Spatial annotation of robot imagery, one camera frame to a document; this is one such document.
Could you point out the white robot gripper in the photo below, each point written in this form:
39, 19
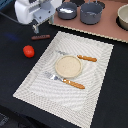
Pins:
40, 10

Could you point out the white toy fish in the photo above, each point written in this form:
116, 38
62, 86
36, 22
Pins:
64, 10

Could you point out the red tomato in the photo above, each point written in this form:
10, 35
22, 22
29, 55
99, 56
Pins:
28, 51

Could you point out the grey frying pan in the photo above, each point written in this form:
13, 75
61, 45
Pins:
70, 6

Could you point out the dark grey cooking pot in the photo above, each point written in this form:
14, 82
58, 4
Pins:
90, 13

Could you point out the beige round plate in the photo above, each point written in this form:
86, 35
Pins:
68, 66

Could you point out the pink stove board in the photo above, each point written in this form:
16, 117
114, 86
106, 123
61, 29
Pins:
106, 27

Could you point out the beige bowl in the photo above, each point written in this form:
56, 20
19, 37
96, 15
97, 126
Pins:
123, 16

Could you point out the woven white placemat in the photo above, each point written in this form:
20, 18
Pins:
67, 79

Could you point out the fork with orange handle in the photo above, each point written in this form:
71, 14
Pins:
69, 82

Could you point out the knife with orange handle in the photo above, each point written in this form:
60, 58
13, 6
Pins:
79, 56

